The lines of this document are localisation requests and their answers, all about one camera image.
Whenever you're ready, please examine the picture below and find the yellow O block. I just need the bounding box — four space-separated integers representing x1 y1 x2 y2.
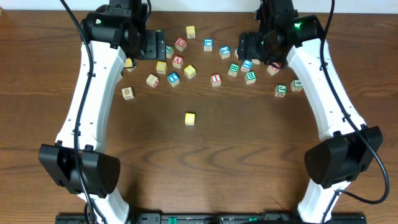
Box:
156 61 167 74

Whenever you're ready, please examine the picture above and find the yellow C block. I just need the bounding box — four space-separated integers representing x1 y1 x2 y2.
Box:
185 113 195 125

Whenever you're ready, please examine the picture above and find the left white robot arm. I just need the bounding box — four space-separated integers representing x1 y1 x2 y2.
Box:
39 0 165 223

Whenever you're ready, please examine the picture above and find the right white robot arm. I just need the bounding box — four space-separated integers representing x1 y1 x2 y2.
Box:
238 0 383 223

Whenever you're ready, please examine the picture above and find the blue 5 block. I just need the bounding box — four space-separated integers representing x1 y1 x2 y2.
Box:
252 59 261 65

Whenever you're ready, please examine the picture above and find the blue P block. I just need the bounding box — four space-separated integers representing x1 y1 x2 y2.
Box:
234 48 239 59

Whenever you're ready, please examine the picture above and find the green Z block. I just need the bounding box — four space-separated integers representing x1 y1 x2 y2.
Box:
165 45 174 58

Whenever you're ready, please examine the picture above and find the blue L block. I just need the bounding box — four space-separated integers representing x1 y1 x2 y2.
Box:
241 60 253 72

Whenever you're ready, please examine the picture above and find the red U block left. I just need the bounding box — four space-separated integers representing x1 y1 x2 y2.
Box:
175 37 187 52

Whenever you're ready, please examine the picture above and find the red u block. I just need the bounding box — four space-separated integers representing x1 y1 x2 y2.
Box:
175 37 187 52
267 62 280 75

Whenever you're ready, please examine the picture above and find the blue 2 block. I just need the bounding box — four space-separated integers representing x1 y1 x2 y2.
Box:
220 45 231 59

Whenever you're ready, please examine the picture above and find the green R block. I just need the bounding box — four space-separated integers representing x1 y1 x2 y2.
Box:
228 63 240 77

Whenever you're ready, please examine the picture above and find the green B block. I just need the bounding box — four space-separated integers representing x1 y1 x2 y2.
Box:
244 71 257 84

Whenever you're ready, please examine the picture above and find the red A block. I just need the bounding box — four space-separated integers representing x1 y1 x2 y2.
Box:
172 55 183 69

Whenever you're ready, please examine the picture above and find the red U block right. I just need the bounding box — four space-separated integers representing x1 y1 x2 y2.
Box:
267 62 280 75

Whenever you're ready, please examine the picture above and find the yellow block top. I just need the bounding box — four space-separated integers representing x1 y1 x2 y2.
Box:
186 26 196 39

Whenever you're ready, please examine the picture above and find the yellow K block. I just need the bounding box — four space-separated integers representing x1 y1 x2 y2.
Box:
124 58 136 72

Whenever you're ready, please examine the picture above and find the plain wood red-side block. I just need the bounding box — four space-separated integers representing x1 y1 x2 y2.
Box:
146 74 159 88

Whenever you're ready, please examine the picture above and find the blue T block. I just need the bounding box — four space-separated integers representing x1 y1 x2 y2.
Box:
167 72 180 86

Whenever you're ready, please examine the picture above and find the blue 1 block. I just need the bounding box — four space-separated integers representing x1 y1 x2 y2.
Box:
203 39 213 52

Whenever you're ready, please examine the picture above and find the yellow S block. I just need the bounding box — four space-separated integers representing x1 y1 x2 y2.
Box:
184 65 197 79

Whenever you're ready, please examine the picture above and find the red I block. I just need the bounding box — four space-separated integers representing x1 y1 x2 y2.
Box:
211 73 222 87

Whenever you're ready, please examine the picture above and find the green J block right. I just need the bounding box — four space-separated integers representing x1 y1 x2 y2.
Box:
275 84 287 97

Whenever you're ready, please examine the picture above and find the wood picture block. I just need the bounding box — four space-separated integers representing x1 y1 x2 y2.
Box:
122 87 134 100

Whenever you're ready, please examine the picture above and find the green 4 block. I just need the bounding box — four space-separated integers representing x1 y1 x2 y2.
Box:
290 80 303 91

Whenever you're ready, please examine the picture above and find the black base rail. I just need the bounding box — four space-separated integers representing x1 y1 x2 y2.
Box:
55 212 367 224

